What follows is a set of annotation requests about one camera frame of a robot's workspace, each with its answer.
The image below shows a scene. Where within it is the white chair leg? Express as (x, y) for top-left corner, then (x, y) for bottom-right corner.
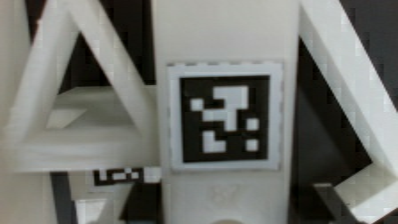
(69, 167), (163, 224)

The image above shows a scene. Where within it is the white chair back frame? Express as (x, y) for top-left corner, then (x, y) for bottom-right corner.
(0, 0), (298, 224)

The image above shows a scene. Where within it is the white chair seat block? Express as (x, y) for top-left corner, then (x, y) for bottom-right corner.
(42, 0), (398, 224)

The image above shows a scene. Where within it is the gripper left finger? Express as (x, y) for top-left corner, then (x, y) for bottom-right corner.
(88, 184), (133, 224)

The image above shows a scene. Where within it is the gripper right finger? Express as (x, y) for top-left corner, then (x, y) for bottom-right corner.
(312, 183), (362, 224)

